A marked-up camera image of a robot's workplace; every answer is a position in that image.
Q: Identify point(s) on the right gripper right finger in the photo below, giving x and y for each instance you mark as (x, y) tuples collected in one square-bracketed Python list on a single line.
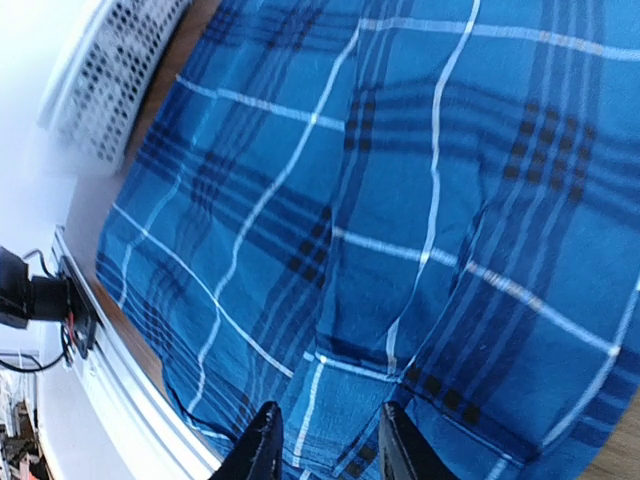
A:
[(404, 452)]

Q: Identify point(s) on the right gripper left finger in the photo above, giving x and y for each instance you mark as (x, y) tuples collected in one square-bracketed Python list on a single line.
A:
[(257, 455)]

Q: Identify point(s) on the blue plaid long sleeve shirt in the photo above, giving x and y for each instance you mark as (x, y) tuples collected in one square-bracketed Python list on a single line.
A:
[(342, 203)]

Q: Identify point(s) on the white plastic laundry basket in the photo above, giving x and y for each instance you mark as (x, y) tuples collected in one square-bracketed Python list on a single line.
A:
[(94, 96)]

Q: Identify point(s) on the front aluminium rail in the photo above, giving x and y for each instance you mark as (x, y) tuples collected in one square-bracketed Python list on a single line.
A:
[(149, 437)]

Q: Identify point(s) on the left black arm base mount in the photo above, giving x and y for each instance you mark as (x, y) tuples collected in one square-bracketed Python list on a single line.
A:
[(59, 298)]

